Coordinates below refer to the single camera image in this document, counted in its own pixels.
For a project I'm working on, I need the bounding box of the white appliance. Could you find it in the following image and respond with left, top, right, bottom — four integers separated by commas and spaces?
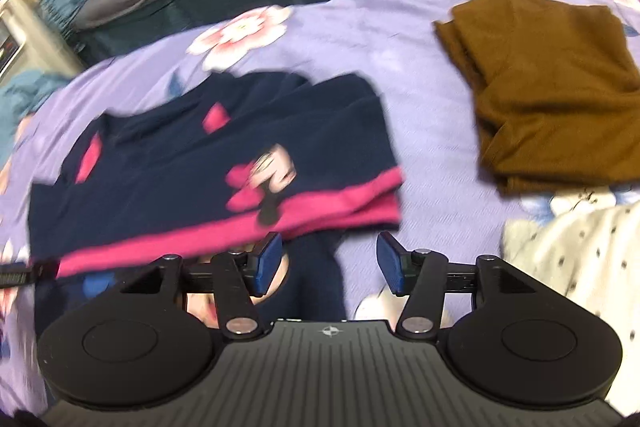
0, 0, 48, 80

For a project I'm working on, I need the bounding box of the white dotted garment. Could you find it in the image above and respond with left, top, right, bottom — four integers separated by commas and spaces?
500, 189, 640, 400

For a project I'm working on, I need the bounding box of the navy floral print garment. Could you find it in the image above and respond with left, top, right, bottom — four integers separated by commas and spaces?
26, 71, 406, 333

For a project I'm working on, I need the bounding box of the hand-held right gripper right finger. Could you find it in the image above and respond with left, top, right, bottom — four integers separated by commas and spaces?
375, 231, 539, 339

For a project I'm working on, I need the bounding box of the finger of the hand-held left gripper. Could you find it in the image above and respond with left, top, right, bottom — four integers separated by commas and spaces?
0, 258, 61, 291

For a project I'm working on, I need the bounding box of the purple floral blanket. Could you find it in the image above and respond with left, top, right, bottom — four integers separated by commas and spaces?
0, 0, 640, 413

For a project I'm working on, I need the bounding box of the brown folded garment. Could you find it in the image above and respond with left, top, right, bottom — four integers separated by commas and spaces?
433, 0, 640, 196

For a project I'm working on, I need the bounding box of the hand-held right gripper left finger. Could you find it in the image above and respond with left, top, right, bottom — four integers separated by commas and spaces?
116, 231, 284, 341

